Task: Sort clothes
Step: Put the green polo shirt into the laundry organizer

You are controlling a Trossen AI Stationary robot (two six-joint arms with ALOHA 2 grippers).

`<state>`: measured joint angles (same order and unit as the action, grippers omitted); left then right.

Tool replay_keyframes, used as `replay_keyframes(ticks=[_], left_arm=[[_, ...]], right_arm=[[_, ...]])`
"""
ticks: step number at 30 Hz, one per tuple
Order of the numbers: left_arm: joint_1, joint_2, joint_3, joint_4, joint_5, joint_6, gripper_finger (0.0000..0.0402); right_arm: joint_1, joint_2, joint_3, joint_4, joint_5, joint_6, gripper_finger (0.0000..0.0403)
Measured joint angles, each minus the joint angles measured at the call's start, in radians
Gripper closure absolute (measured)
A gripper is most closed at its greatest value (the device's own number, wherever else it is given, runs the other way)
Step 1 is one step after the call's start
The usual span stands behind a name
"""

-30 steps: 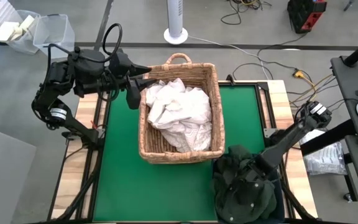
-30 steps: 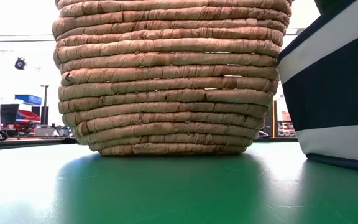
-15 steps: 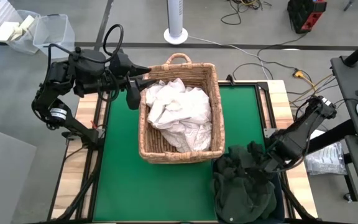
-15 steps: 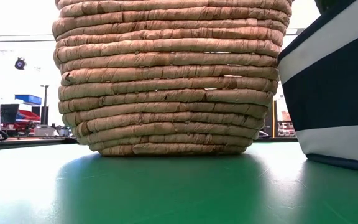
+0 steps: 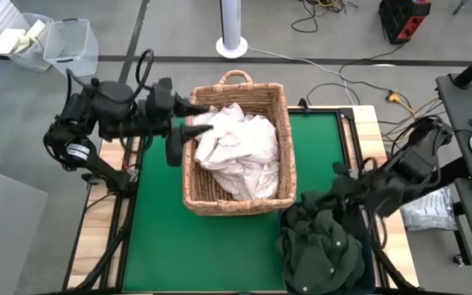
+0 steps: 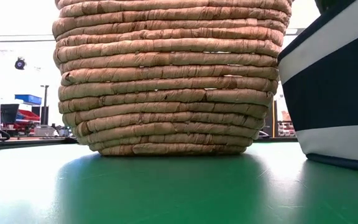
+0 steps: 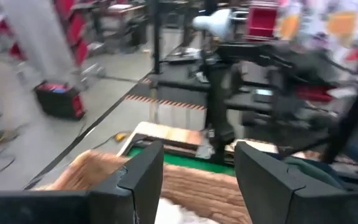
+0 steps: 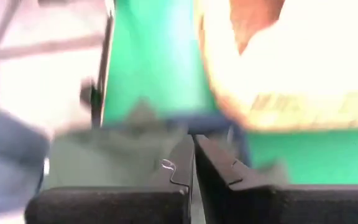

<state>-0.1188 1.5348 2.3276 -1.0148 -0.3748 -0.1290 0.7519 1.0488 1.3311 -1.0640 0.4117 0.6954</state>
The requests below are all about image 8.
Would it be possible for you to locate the green table mat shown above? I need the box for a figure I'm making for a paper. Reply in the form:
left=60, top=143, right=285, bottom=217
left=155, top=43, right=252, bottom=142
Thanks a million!
left=103, top=0, right=358, bottom=186

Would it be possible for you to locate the dark green garment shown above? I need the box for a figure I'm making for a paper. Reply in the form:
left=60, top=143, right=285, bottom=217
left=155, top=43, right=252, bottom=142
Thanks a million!
left=42, top=98, right=195, bottom=189

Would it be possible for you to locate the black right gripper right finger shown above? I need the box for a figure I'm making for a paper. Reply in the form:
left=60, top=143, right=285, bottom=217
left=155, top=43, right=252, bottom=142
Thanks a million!
left=194, top=134, right=358, bottom=224

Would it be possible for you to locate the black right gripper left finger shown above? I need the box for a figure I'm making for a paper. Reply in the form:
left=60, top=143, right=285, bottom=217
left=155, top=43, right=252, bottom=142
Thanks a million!
left=25, top=134, right=195, bottom=224

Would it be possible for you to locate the woven wicker basket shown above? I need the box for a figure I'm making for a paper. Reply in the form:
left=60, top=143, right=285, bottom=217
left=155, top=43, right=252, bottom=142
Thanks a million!
left=194, top=0, right=358, bottom=133

